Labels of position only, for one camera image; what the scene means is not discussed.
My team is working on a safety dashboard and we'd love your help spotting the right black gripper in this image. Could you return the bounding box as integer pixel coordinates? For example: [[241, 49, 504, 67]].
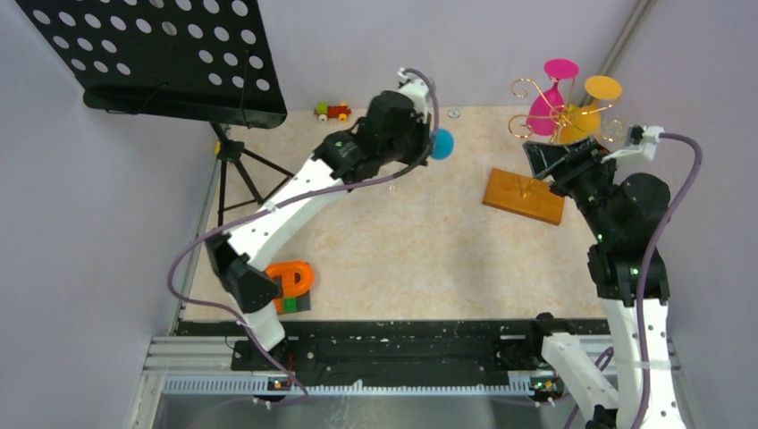
[[523, 136, 618, 242]]

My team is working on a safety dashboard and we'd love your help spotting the blue wine glass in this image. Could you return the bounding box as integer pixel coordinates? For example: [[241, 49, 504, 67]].
[[431, 128, 455, 160]]

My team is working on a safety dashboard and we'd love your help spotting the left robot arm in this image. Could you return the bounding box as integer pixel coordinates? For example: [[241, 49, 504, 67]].
[[205, 69, 439, 370]]

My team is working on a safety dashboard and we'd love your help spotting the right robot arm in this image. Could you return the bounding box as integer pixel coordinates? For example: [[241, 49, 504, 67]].
[[524, 138, 686, 428]]

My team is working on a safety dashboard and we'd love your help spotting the yellow wine glass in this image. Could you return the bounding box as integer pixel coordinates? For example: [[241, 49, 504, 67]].
[[556, 75, 623, 145]]

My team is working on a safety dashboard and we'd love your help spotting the wooden gold wine glass rack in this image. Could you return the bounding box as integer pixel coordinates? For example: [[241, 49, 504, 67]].
[[483, 78, 613, 225]]

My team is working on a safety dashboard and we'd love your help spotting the pink wine glass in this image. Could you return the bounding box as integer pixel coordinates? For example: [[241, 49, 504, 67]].
[[526, 58, 579, 137]]

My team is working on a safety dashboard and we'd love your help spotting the grey corner pipe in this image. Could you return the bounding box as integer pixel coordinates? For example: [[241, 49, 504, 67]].
[[596, 0, 659, 76]]

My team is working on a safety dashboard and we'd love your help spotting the red green toy train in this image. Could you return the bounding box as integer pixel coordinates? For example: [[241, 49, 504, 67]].
[[314, 102, 352, 122]]

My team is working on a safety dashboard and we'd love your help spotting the orange tape dispenser toy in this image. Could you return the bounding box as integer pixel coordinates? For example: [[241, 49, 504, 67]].
[[265, 261, 315, 315]]

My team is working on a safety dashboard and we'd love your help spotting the black perforated music stand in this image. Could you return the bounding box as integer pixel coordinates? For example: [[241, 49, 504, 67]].
[[15, 0, 298, 229]]

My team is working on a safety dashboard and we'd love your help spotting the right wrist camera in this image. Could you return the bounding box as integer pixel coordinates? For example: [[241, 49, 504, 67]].
[[602, 125, 665, 165]]

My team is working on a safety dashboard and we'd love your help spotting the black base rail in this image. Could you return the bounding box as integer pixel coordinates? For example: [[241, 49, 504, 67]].
[[174, 318, 605, 392]]

